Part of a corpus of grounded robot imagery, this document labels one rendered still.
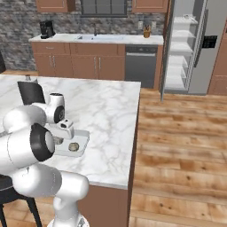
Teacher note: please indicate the black chair back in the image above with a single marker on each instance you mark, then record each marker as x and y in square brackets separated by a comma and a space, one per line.
[1, 61]

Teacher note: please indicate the dark grey dishwasher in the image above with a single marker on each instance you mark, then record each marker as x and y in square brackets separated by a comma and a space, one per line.
[141, 66]

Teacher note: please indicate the brown island cabinet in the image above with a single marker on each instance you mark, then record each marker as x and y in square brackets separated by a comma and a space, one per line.
[109, 207]

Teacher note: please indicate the brown lower cupboard run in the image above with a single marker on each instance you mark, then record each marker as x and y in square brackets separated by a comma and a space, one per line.
[78, 60]

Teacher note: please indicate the white rectangular tray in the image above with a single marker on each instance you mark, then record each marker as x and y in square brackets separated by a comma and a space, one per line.
[82, 142]

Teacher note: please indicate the brown dumpling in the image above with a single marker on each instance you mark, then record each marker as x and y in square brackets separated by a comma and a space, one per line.
[58, 141]

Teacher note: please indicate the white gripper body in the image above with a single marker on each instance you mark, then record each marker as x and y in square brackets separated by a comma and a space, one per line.
[60, 133]

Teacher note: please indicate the white wall socket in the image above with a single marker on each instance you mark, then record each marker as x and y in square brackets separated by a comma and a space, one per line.
[153, 25]
[140, 25]

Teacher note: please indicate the brown wall cupboard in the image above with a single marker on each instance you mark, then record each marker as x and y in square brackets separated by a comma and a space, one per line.
[150, 6]
[54, 5]

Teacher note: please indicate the dark framed window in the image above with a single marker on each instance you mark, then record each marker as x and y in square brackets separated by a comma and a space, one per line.
[103, 7]

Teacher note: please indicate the brown utensil pot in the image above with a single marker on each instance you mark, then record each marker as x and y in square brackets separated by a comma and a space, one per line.
[147, 31]

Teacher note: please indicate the open steel fridge door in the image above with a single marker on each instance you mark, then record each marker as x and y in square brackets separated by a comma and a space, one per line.
[165, 50]

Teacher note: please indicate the small grey jar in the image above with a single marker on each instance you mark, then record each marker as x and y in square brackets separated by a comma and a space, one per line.
[28, 77]

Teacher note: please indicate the steel fridge door with dispenser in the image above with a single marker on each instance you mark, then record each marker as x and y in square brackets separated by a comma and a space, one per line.
[210, 44]

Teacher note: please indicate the black coffee machine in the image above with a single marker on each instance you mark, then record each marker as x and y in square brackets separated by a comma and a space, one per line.
[46, 29]

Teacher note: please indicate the steel fridge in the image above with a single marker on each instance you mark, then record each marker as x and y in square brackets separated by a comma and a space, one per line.
[180, 50]

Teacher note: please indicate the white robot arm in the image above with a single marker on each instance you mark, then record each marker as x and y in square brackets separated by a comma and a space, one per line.
[26, 150]

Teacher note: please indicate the black tap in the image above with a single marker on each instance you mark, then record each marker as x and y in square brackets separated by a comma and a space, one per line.
[95, 29]

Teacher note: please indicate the brown tall cupboard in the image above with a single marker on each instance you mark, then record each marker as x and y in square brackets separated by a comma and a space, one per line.
[219, 65]

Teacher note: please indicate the steel sink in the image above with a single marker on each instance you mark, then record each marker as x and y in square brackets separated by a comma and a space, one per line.
[99, 37]

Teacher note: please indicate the black stool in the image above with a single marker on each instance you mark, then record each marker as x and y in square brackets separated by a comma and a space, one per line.
[11, 192]

